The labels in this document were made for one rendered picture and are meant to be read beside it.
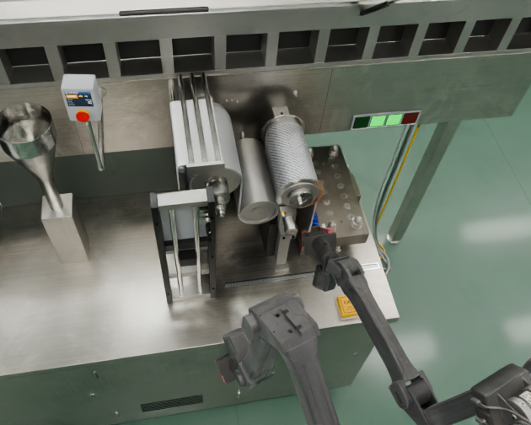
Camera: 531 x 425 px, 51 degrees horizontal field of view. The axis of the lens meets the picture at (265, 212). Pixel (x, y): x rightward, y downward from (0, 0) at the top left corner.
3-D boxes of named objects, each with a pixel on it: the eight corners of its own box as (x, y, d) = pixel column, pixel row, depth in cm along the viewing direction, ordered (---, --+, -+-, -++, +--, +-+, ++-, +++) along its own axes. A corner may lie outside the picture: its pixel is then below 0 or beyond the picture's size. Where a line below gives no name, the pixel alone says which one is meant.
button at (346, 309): (341, 318, 184) (342, 314, 182) (335, 298, 187) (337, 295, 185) (362, 315, 185) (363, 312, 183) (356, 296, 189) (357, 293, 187)
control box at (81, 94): (68, 126, 129) (58, 94, 121) (72, 105, 133) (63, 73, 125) (99, 126, 130) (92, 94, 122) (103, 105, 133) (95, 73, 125)
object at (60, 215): (53, 272, 186) (-3, 161, 139) (55, 237, 194) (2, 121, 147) (97, 266, 188) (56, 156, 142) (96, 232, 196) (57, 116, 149)
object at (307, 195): (293, 210, 170) (285, 198, 164) (292, 205, 171) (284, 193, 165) (317, 201, 169) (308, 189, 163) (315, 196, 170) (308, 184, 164)
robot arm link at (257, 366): (255, 336, 98) (308, 310, 101) (240, 308, 100) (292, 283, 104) (240, 396, 134) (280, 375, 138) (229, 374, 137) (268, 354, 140)
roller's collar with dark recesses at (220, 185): (207, 207, 156) (206, 194, 151) (205, 190, 159) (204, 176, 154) (230, 205, 157) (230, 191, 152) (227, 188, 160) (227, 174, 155)
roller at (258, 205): (238, 225, 176) (240, 203, 166) (227, 164, 190) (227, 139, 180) (276, 221, 178) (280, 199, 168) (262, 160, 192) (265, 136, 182)
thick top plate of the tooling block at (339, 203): (320, 248, 190) (323, 239, 185) (296, 158, 212) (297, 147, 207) (366, 243, 193) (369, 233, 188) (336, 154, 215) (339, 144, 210)
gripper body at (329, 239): (334, 249, 177) (341, 260, 171) (303, 252, 176) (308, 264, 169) (335, 230, 174) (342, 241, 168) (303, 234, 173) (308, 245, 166)
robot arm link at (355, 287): (438, 391, 147) (413, 406, 141) (424, 399, 151) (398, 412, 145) (359, 252, 164) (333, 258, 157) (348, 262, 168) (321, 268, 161)
